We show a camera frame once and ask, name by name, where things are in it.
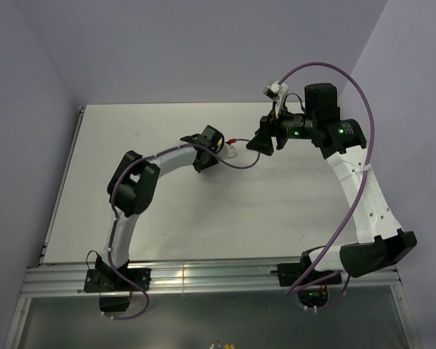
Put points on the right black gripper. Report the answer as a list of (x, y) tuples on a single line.
[(271, 126)]

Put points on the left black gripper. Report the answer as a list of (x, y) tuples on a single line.
[(198, 167)]

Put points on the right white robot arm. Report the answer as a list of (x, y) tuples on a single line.
[(381, 241)]

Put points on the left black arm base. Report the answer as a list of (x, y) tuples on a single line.
[(115, 293)]

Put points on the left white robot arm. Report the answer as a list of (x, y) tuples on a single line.
[(131, 190)]

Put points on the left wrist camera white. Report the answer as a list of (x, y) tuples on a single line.
[(227, 152)]

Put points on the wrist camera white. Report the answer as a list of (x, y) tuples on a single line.
[(227, 152), (277, 92)]

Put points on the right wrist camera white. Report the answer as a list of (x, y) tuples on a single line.
[(277, 92)]

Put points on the aluminium rail frame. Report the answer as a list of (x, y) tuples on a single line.
[(213, 242)]

